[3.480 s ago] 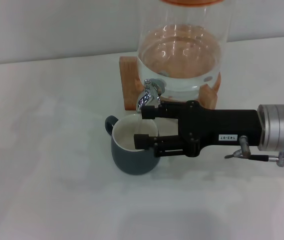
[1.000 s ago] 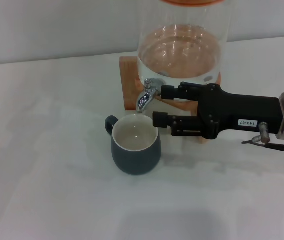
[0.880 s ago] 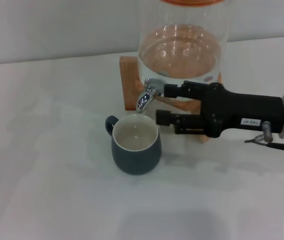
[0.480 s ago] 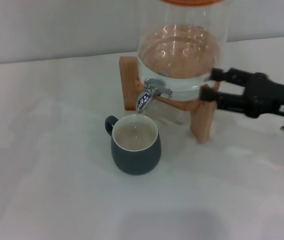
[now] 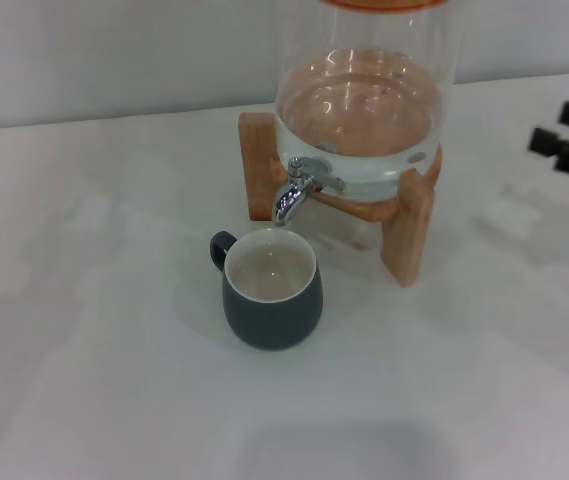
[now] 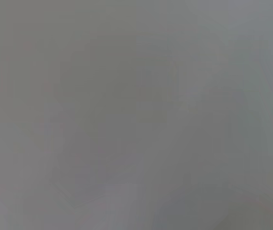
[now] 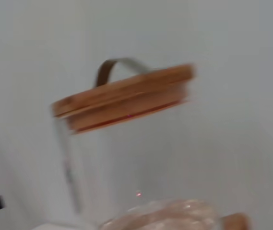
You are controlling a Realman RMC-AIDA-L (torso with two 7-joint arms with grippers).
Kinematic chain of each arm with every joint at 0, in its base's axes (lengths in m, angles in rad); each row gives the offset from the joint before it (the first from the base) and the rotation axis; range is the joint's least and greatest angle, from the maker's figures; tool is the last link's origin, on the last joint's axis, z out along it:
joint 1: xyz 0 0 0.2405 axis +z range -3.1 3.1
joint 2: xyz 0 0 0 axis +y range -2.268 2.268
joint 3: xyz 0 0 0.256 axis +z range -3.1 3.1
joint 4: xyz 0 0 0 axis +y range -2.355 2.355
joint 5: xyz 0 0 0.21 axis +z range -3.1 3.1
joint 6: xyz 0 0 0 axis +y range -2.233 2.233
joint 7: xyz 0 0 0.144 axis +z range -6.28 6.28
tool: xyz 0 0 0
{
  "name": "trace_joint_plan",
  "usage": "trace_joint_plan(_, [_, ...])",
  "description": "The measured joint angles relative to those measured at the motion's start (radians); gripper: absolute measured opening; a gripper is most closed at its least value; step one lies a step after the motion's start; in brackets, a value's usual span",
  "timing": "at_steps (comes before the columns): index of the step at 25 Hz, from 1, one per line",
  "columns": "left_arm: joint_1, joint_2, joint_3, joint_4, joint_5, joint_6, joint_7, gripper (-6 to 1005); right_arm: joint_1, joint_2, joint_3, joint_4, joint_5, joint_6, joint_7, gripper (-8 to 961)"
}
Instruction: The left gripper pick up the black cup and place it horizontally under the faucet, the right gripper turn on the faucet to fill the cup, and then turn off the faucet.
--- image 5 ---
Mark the glass water dispenser jar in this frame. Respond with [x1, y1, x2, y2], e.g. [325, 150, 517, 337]
[273, 0, 465, 204]

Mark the dark grey ceramic mug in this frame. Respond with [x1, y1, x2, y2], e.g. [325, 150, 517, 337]
[208, 227, 324, 351]

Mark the wooden dispenser stand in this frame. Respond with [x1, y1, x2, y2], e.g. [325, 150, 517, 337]
[237, 112, 444, 289]

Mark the chrome dispenser faucet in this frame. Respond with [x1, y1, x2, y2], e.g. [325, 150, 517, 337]
[271, 156, 348, 227]

